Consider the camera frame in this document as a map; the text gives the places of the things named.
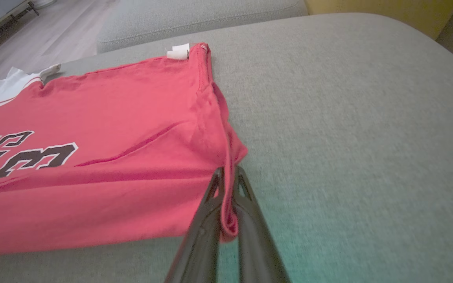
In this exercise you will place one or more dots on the grey sofa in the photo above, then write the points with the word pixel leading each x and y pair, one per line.
pixel 348 137

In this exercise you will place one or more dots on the medium grey sofa seat cushion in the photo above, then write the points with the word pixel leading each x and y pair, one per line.
pixel 195 17

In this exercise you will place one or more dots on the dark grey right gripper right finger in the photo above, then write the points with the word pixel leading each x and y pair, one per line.
pixel 256 247

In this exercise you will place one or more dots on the red and white garment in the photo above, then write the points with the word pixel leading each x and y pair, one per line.
pixel 112 188

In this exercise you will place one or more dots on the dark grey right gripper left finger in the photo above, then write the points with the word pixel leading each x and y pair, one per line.
pixel 201 243

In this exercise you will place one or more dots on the wide yellow sofa backrest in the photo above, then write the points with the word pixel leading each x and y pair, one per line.
pixel 387 13

